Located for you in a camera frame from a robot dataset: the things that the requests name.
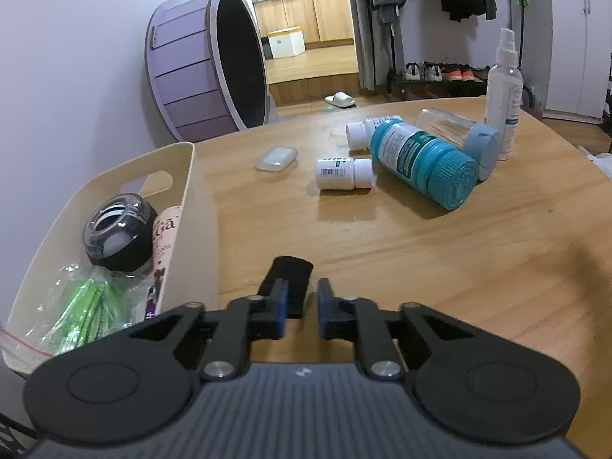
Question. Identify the printed paper cone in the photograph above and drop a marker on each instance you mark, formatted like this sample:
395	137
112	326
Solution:
165	234

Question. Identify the wooden kitchen cabinets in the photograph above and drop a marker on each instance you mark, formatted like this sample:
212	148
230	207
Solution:
306	16

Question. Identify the white wardrobe cabinet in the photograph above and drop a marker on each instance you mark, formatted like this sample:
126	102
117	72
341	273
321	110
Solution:
573	33

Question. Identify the green gum packets plastic bag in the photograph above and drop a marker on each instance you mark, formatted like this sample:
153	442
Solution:
86	311

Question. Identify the white foam box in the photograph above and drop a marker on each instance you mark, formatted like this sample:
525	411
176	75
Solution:
286	43

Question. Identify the black cloth strip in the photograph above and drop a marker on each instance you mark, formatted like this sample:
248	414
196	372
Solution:
296	272

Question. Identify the black clothes rack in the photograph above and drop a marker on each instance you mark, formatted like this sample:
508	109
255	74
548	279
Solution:
521	33

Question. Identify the small white pill bottle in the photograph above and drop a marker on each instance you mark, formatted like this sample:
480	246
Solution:
339	173

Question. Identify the purple wooden barrel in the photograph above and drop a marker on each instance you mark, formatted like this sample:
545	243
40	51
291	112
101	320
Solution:
181	67

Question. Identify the clear jar blue lid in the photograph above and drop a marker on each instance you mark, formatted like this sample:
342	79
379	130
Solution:
484	148

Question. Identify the white bottle teal label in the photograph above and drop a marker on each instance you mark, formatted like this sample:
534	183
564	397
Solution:
357	134

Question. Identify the white paper towel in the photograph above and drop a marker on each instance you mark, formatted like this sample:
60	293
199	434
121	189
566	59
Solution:
600	160

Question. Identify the row of shoes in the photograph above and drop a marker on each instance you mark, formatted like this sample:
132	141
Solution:
444	72

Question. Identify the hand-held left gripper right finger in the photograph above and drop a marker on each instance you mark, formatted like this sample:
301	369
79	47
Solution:
325	306

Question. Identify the white slipper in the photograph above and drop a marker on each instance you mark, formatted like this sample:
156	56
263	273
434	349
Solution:
340	99

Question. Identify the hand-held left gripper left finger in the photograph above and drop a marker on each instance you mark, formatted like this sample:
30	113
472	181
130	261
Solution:
281	299

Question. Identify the black wrist gyro ball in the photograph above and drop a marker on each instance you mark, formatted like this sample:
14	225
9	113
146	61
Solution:
119	248

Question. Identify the clear spray bottle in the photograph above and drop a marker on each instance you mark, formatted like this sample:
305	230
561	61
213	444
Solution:
502	100

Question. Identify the grey curtain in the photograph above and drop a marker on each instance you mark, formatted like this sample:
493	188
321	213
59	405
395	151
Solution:
366	48

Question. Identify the cream plastic basket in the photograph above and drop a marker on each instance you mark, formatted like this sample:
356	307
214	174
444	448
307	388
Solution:
201	229

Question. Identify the small translucent plastic case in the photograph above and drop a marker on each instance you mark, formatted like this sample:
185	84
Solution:
276	158

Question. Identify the large teal cap bottle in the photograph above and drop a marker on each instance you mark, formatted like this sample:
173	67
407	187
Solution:
420	162

